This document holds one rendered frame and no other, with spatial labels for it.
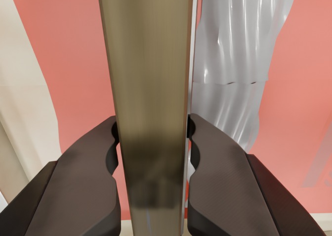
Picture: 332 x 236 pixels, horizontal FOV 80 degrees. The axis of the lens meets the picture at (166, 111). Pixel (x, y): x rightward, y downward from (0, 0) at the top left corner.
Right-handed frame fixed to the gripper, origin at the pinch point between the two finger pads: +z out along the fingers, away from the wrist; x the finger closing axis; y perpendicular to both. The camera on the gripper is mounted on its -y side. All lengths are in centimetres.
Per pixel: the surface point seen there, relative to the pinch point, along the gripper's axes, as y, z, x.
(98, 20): -5.2, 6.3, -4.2
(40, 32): -4.4, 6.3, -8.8
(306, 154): 9.2, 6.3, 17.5
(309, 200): 17.6, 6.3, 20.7
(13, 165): 8.5, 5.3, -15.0
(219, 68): -1.4, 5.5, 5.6
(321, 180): 13.8, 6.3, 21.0
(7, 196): 10.5, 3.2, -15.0
